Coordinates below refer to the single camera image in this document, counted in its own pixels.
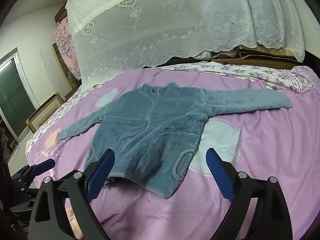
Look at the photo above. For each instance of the white lace cover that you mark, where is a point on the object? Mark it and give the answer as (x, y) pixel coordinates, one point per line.
(175, 17)

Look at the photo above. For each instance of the blue fleece jacket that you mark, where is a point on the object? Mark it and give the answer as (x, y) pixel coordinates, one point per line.
(150, 130)

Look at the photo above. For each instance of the wooden cabinet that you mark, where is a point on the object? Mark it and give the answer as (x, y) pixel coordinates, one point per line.
(42, 115)

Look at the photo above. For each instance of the dark patterned cloth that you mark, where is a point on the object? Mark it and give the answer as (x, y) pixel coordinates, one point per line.
(60, 62)

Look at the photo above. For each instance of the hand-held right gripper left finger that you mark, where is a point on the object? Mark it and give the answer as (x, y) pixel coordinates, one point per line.
(100, 177)

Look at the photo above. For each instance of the purple floral bed sheet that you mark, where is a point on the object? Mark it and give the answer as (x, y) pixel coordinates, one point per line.
(275, 77)

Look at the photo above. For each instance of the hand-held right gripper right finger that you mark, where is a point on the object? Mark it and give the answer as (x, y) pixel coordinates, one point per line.
(220, 175)

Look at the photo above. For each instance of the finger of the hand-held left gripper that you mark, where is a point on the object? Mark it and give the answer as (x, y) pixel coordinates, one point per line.
(46, 166)

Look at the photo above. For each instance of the pink floral quilt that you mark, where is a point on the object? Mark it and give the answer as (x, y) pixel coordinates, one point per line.
(66, 42)

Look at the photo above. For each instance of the brown cardboard boards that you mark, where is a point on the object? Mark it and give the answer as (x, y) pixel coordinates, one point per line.
(262, 57)

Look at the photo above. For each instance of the dark window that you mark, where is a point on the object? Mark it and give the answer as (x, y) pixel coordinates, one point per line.
(12, 92)

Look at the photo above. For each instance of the pink printed blanket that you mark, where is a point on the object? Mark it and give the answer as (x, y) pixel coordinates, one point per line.
(262, 155)

